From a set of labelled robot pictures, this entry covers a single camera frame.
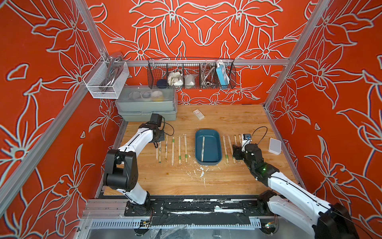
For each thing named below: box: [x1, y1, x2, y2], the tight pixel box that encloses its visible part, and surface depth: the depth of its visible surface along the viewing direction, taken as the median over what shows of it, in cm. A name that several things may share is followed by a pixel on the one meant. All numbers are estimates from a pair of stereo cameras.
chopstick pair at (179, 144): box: [178, 135, 182, 165], surface depth 97 cm
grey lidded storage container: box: [114, 85, 179, 122], surface depth 102 cm
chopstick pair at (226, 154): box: [222, 135, 230, 165], surface depth 94 cm
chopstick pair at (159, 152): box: [158, 140, 162, 164], surface depth 94 cm
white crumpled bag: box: [167, 71, 185, 87], surface depth 92 cm
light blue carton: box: [215, 59, 231, 89], surface depth 89 cm
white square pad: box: [268, 137, 282, 155], surface depth 97 cm
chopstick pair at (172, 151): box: [171, 136, 176, 166], surface depth 95 cm
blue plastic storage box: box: [194, 128, 223, 166], surface depth 96 cm
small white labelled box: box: [192, 108, 205, 121], surface depth 116 cm
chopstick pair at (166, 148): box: [165, 134, 169, 163], surface depth 97 cm
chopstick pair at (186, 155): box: [183, 133, 188, 163], surface depth 97 cm
